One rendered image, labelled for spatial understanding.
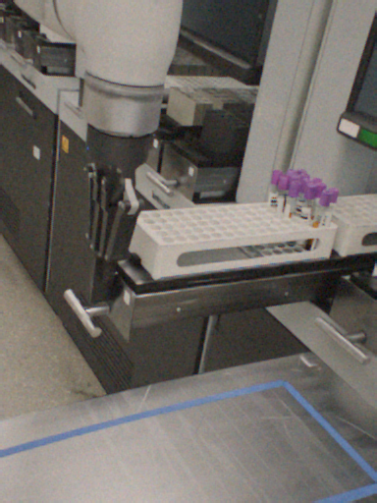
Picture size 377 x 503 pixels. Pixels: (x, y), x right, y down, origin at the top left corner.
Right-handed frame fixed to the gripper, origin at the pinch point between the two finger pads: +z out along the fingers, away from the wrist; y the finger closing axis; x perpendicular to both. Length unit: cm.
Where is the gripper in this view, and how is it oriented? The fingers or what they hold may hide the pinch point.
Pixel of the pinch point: (101, 276)
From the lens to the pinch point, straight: 93.7
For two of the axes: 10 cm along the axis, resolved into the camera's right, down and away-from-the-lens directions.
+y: -4.8, -4.6, 7.5
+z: -1.6, 8.8, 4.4
